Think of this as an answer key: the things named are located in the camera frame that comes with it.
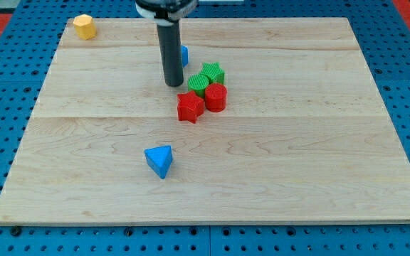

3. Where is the red star block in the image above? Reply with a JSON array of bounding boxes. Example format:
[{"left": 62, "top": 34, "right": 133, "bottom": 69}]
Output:
[{"left": 177, "top": 90, "right": 204, "bottom": 124}]

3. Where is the green cylinder block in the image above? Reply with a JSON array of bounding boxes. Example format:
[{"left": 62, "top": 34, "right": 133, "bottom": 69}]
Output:
[{"left": 187, "top": 74, "right": 209, "bottom": 98}]

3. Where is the blue cube block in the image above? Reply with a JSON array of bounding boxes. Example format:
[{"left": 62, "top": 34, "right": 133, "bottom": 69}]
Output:
[{"left": 181, "top": 45, "right": 189, "bottom": 68}]

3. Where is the blue triangle block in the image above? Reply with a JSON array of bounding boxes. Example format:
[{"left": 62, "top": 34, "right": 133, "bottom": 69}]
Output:
[{"left": 144, "top": 145, "right": 173, "bottom": 179}]

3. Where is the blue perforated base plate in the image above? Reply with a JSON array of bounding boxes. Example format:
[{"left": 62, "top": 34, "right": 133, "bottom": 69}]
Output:
[{"left": 0, "top": 0, "right": 410, "bottom": 255}]

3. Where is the red cylinder block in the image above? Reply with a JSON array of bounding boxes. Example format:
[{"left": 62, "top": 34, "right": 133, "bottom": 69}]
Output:
[{"left": 204, "top": 82, "right": 227, "bottom": 112}]

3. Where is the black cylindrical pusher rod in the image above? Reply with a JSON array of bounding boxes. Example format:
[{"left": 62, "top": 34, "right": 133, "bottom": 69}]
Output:
[{"left": 157, "top": 21, "right": 184, "bottom": 87}]

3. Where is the yellow hexagon block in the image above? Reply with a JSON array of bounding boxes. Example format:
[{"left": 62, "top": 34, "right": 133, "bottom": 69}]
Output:
[{"left": 73, "top": 14, "right": 97, "bottom": 40}]

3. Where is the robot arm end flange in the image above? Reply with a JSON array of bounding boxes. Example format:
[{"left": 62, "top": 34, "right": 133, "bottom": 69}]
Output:
[{"left": 135, "top": 0, "right": 199, "bottom": 22}]

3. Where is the light wooden board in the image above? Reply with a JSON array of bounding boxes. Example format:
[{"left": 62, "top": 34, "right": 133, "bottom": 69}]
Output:
[{"left": 0, "top": 18, "right": 410, "bottom": 226}]

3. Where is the green star block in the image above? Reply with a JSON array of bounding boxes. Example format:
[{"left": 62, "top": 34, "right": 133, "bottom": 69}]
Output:
[{"left": 200, "top": 62, "right": 225, "bottom": 84}]

